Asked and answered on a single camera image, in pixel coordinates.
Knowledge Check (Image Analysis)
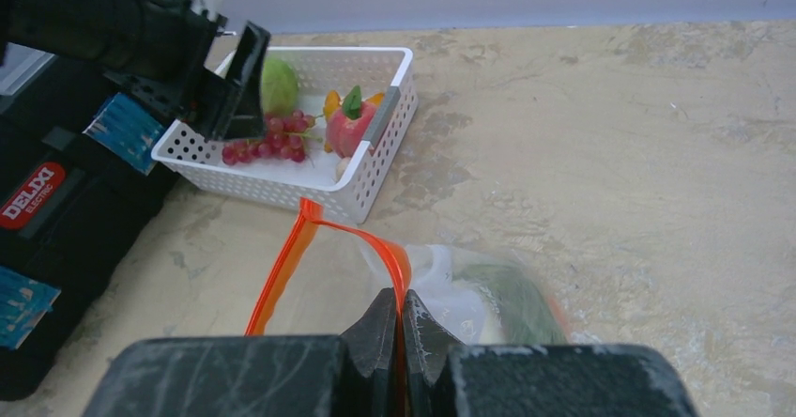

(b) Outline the white plastic basket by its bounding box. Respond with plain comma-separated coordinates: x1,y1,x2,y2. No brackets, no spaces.
151,46,419,224

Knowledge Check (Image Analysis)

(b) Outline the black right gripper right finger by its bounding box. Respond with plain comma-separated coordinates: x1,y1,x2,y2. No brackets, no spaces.
403,291,697,416

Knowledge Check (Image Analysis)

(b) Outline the green cucumber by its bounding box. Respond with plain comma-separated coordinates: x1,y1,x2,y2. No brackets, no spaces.
453,264,568,345

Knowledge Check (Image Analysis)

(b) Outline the clear zip top bag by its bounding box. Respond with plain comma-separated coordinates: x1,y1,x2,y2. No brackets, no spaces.
244,197,570,347

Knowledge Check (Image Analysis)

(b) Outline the pink peach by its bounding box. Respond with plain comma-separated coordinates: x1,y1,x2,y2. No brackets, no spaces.
324,85,379,159

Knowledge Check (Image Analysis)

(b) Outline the black toolbox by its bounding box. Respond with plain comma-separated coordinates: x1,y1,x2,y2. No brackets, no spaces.
1,45,177,401

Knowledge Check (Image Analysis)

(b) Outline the green cabbage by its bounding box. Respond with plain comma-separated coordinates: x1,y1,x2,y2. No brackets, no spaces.
260,56,299,115

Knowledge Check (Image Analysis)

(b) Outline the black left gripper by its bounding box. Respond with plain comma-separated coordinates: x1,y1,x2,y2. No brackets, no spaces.
1,0,270,141

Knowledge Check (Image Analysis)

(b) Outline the small red grape bunch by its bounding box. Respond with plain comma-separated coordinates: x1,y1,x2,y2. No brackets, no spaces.
222,110,322,166

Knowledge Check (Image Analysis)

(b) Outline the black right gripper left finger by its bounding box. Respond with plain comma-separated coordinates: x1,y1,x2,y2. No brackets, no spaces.
84,289,397,416

